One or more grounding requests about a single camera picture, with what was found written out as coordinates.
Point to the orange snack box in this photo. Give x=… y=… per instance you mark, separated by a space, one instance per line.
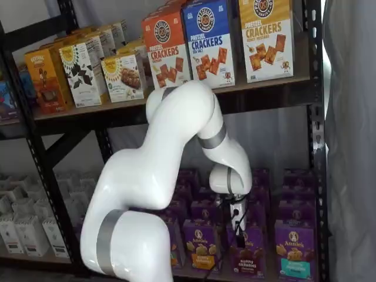
x=44 y=88

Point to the white stand-up pouch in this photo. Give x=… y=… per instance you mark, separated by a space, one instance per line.
x=30 y=238
x=57 y=241
x=10 y=235

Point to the orange pretzel crackers box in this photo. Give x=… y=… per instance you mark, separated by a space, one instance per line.
x=167 y=7
x=164 y=58

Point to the purple box brown patch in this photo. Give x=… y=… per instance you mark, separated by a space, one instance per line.
x=246 y=261

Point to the wooden shelf board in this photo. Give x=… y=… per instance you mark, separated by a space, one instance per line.
x=258 y=88

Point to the blue snack bag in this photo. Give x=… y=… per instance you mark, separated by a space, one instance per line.
x=7 y=102

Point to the grey curtain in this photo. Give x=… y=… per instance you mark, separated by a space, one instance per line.
x=352 y=141

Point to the yellow white almond bar box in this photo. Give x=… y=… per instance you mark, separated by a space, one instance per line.
x=123 y=79
x=132 y=47

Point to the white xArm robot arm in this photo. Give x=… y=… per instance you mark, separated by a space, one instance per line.
x=141 y=182

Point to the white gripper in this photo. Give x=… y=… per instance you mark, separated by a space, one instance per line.
x=235 y=213

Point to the blue pretzel crackers box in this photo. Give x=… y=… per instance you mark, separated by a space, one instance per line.
x=208 y=44

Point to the purple Annie's box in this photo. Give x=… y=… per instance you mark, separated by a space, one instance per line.
x=261 y=177
x=261 y=194
x=186 y=194
x=205 y=194
x=296 y=211
x=299 y=177
x=204 y=211
x=298 y=194
x=179 y=210
x=260 y=214
x=189 y=177

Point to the purple box green patch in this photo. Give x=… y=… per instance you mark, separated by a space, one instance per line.
x=177 y=249

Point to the purple box orange patch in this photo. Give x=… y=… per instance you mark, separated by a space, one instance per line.
x=202 y=252

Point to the white Sweet Thins box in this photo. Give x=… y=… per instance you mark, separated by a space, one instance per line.
x=94 y=47
x=79 y=76

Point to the black metal shelving rack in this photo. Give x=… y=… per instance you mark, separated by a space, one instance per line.
x=315 y=147

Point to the purple box teal patch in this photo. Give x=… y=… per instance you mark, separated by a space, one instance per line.
x=295 y=252

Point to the yellow pretzel crackers box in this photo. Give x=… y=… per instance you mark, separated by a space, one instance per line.
x=264 y=44

